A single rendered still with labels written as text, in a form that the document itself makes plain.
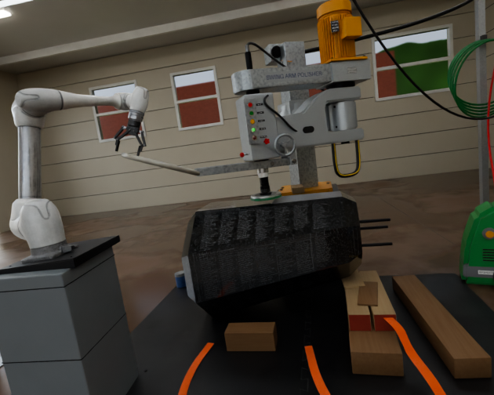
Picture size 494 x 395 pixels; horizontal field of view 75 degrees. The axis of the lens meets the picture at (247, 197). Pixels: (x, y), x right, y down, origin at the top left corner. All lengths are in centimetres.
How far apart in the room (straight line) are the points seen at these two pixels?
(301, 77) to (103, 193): 819
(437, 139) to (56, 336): 844
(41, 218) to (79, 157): 832
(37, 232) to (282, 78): 162
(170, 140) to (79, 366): 750
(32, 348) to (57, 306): 26
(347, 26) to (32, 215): 212
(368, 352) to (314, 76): 166
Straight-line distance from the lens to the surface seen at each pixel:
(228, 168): 211
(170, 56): 905
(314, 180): 302
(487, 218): 280
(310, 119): 227
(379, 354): 188
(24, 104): 192
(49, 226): 177
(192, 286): 223
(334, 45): 249
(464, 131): 922
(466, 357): 196
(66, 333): 171
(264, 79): 218
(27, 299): 174
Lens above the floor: 121
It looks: 9 degrees down
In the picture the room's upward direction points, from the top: 8 degrees counter-clockwise
